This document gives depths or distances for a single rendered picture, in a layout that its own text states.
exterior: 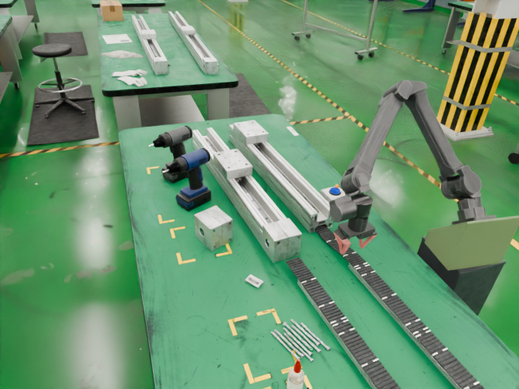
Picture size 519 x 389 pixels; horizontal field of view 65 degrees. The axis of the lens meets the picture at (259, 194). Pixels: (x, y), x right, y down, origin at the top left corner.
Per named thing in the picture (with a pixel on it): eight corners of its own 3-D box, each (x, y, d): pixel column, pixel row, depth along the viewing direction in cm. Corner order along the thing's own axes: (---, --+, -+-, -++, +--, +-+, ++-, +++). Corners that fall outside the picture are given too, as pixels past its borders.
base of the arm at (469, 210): (498, 218, 132) (473, 224, 144) (492, 194, 134) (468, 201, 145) (474, 221, 131) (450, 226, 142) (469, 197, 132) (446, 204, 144)
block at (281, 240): (305, 253, 138) (308, 231, 133) (273, 263, 134) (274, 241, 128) (293, 238, 145) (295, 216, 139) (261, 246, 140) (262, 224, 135)
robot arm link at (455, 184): (483, 201, 137) (469, 204, 141) (476, 172, 138) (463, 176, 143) (462, 203, 133) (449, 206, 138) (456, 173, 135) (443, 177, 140)
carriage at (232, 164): (252, 180, 165) (252, 166, 161) (226, 185, 161) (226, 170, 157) (237, 162, 177) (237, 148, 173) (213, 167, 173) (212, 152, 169)
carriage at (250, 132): (267, 146, 190) (268, 133, 187) (245, 150, 186) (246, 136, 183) (253, 132, 202) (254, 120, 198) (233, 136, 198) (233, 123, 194)
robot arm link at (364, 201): (377, 199, 120) (364, 189, 124) (358, 204, 117) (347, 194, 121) (372, 218, 124) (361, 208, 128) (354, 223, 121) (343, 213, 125)
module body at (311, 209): (332, 227, 151) (335, 208, 146) (309, 233, 147) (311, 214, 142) (247, 136, 210) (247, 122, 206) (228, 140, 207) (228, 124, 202)
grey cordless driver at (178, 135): (197, 174, 179) (194, 127, 166) (159, 191, 166) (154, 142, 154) (185, 167, 183) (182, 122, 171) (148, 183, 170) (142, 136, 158)
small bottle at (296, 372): (297, 380, 100) (302, 350, 93) (304, 394, 97) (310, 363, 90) (283, 385, 98) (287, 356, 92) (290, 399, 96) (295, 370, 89)
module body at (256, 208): (286, 239, 144) (289, 220, 139) (261, 246, 140) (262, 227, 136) (212, 143, 204) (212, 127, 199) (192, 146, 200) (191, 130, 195)
